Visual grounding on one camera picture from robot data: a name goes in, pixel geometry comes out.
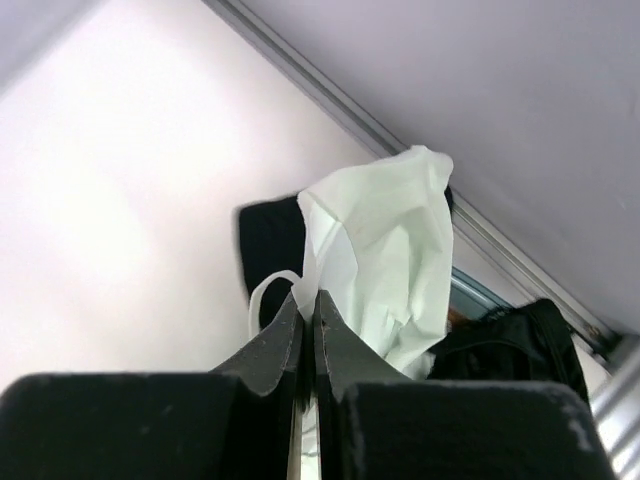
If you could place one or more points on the black bra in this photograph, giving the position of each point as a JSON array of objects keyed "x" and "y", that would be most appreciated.
[{"x": 270, "y": 239}]

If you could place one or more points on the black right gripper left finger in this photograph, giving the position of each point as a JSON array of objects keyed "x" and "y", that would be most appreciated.
[{"x": 236, "y": 421}]

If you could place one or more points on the light blue plastic basin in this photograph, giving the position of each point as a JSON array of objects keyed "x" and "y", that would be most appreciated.
[{"x": 470, "y": 300}]

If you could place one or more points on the pale green white bra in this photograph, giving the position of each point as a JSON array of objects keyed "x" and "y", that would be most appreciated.
[{"x": 379, "y": 241}]

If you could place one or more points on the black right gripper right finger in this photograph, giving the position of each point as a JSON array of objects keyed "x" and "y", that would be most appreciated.
[{"x": 375, "y": 423}]

